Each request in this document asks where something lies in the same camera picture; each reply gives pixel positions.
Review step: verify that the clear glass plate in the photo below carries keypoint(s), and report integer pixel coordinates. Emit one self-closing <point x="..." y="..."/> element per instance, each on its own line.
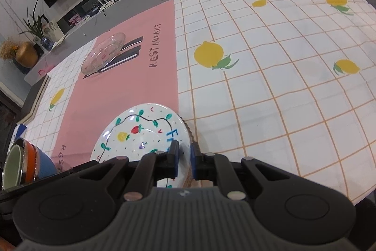
<point x="107" y="46"/>
<point x="102" y="58"/>

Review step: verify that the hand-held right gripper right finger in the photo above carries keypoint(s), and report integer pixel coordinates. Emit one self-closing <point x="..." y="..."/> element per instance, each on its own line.
<point x="193" y="160"/>

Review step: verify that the dried flowers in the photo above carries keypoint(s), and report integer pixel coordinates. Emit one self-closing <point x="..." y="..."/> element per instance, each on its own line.
<point x="8" y="49"/>

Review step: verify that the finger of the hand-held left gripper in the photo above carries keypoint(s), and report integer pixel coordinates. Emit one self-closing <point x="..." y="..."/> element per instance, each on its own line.
<point x="58" y="176"/>

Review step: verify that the gold vase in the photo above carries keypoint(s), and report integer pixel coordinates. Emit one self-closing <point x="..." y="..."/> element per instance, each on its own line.
<point x="27" y="54"/>

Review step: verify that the steel bowl with orange outside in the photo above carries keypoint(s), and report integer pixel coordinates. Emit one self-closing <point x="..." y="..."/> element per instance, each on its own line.
<point x="29" y="162"/>

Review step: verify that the blue glass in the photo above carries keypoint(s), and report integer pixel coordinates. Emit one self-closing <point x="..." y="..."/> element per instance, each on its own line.
<point x="47" y="42"/>

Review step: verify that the blue bowl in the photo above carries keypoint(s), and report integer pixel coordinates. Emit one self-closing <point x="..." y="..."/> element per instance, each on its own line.
<point x="47" y="164"/>

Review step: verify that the aloe plant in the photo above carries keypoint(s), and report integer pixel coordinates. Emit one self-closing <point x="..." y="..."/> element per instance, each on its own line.
<point x="35" y="24"/>

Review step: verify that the white fruit-painted plate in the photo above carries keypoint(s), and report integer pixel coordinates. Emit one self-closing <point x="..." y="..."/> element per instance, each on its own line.
<point x="132" y="133"/>

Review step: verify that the pink placemat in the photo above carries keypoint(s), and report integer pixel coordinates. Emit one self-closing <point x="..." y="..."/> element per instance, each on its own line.
<point x="123" y="92"/>

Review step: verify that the checked lemon-print tablecloth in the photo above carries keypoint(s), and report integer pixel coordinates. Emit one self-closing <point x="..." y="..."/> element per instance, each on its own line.
<point x="279" y="77"/>

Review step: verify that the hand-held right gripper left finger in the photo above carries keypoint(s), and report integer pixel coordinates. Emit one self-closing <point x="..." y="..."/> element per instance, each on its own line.
<point x="175" y="157"/>

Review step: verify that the green ceramic bowl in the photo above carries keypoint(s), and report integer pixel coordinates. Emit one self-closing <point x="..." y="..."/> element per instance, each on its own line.
<point x="11" y="165"/>

